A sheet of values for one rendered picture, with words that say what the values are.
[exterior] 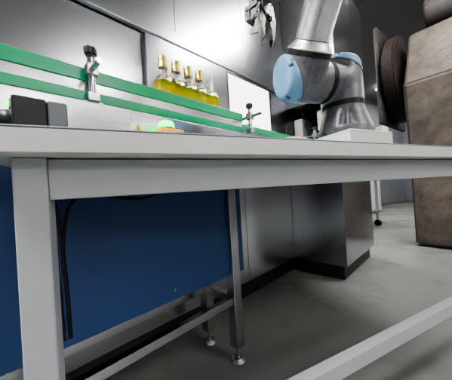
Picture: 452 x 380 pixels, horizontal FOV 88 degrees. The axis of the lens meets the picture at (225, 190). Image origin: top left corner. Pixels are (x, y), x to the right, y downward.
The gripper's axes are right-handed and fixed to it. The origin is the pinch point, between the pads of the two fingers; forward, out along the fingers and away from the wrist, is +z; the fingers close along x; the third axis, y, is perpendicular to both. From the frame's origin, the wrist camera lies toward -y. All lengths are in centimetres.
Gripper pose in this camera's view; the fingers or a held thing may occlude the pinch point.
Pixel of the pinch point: (268, 39)
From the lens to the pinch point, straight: 100.1
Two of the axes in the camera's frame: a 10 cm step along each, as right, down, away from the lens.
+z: 0.6, 10.0, 0.0
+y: -7.1, 0.5, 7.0
